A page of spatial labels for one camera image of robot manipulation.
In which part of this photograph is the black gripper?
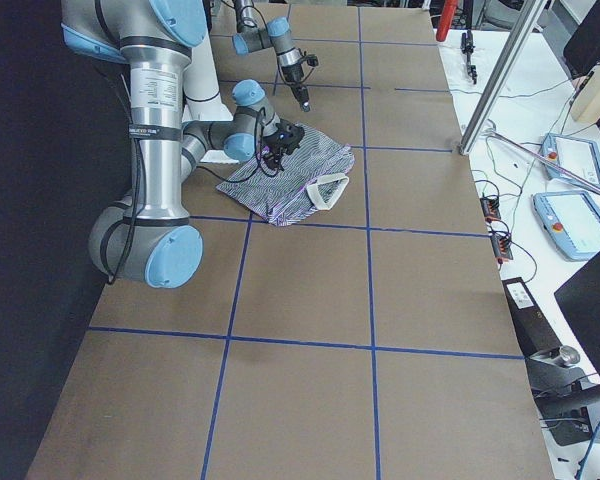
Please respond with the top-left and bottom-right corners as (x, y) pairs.
(280, 63), (311, 111)
(264, 122), (304, 171)

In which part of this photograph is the striped polo shirt white collar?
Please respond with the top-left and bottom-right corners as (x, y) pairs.
(216, 125), (355, 226)

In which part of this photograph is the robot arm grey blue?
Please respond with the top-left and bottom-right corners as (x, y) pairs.
(232, 1), (319, 112)
(62, 1), (304, 289)

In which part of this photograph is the black tripod stick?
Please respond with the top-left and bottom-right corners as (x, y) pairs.
(461, 29), (478, 85)

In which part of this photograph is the red object at corner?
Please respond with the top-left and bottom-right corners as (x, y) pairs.
(435, 0), (458, 42)

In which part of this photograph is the orange terminal block far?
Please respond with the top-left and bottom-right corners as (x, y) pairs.
(479, 196), (501, 223)

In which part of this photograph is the orange terminal block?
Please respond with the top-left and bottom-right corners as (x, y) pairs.
(479, 196), (501, 223)
(490, 232), (513, 265)

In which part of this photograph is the orange terminal block near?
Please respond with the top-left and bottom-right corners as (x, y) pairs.
(490, 232), (513, 265)

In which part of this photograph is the far blue teach pendant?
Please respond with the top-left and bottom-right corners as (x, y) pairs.
(541, 133), (600, 187)

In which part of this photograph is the blue teach pendant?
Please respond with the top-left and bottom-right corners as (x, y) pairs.
(532, 190), (600, 261)
(541, 133), (600, 187)

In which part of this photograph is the near blue teach pendant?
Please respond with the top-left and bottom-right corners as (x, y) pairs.
(532, 190), (600, 261)

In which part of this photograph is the black power box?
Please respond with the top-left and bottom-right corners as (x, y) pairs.
(502, 277), (562, 357)

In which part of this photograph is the black monitor on desk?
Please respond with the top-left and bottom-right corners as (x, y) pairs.
(554, 251), (600, 373)

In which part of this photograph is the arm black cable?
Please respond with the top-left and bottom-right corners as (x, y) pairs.
(104, 64), (291, 286)
(272, 49), (316, 96)

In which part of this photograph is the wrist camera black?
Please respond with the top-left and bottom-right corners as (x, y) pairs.
(301, 52), (319, 68)

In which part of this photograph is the aluminium frame post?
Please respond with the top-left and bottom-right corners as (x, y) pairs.
(458, 0), (546, 155)

